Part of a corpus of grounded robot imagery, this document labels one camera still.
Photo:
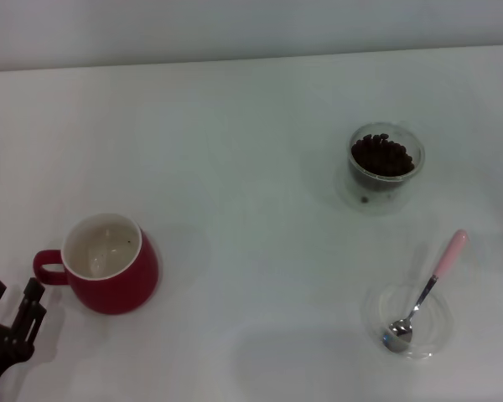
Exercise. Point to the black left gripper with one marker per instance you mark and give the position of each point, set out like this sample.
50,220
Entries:
0,347

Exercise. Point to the red ceramic mug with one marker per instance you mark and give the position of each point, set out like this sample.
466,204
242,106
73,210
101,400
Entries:
117,289

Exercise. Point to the coffee bean heap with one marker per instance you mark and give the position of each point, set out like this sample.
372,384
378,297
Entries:
381,157

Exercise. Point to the double-walled clear glass cup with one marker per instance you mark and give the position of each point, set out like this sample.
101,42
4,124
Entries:
419,146

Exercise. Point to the shallow clear glass dish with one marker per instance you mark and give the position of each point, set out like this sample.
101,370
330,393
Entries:
438,331

